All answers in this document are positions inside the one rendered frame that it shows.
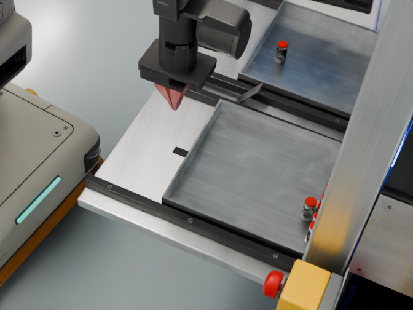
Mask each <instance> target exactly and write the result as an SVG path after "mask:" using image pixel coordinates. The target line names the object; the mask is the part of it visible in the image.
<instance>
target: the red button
mask: <svg viewBox="0 0 413 310"><path fill-rule="evenodd" d="M283 277H284V274H283V273H282V272H279V271H276V270H274V271H271V272H270V273H269V274H268V275H267V278H266V280H265V282H264V285H263V294H264V295H265V296H267V297H269V298H271V299H275V297H276V295H277V293H278V291H279V292H280V291H281V288H282V286H283V284H282V283H281V282H282V280H283Z"/></svg>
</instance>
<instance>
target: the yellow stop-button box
mask: <svg viewBox="0 0 413 310"><path fill-rule="evenodd" d="M343 280H344V278H343V277H342V276H340V275H338V274H335V273H332V274H331V273H330V272H329V271H327V270H325V269H322V268H319V267H318V266H315V265H313V264H310V263H308V262H306V261H303V260H300V259H297V260H296V261H295V262H294V264H293V268H292V270H291V272H290V274H289V277H288V278H286V279H285V281H284V283H283V286H282V288H281V291H280V294H279V296H278V299H279V301H278V304H277V308H276V310H332V309H333V307H334V303H335V302H336V298H337V296H338V293H339V290H340V287H341V285H342V282H343Z"/></svg>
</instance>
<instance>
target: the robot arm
mask: <svg viewBox="0 0 413 310"><path fill-rule="evenodd" d="M152 4H153V11H154V14H155V15H158V16H159V38H157V39H155V40H154V41H153V43H152V44H151V45H150V46H149V48H148V49H147V51H145V53H144V54H143V56H142V57H141V58H140V60H139V61H138V69H139V71H140V78H142V79H145V80H147V81H151V82H154V86H155V87H156V89H157V90H158V91H159V92H160V93H161V94H162V95H163V97H164V98H165V99H166V100H167V102H168V104H169V105H170V106H171V108H172V110H175V111H176V110H177V109H178V108H179V106H180V104H181V101H182V99H183V96H184V94H185V91H186V89H187V87H188V86H189V85H191V86H194V87H196V88H197V91H200V90H202V88H203V86H204V85H205V80H206V79H207V77H209V78H210V77H211V75H212V74H213V73H214V69H215V68H216V63H217V59H216V58H215V57H212V56H210V55H207V54H203V53H201V52H198V46H200V47H203V48H205V49H208V50H211V51H213V52H217V53H219V54H222V55H225V56H228V57H230V58H234V59H236V60H238V59H239V58H240V57H241V56H242V55H243V53H244V51H245V49H246V46H247V44H248V41H249V38H250V34H251V29H252V21H251V20H250V13H249V12H248V11H247V10H246V9H245V8H242V7H240V6H237V5H235V4H233V3H230V2H227V1H225V0H152Z"/></svg>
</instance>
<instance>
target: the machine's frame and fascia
mask: <svg viewBox="0 0 413 310"><path fill-rule="evenodd" d="M385 184H386V182H385V183H384V184H383V187H382V189H381V192H380V194H379V196H378V198H377V200H376V203H375V205H374V208H373V210H372V212H371V214H370V216H369V219H368V221H367V223H366V226H365V227H364V230H363V233H362V235H361V237H360V239H359V241H358V244H357V246H356V249H355V251H354V252H353V255H352V257H351V260H350V262H349V264H348V268H349V272H352V273H354V274H356V275H359V276H361V277H363V278H366V279H369V280H371V281H373V282H376V283H378V284H380V285H383V286H385V287H388V288H390V289H392V290H395V291H397V292H400V293H402V294H404V295H407V296H409V297H412V298H413V197H412V196H409V195H407V194H404V193H401V192H399V191H396V190H394V189H391V188H388V187H386V186H385Z"/></svg>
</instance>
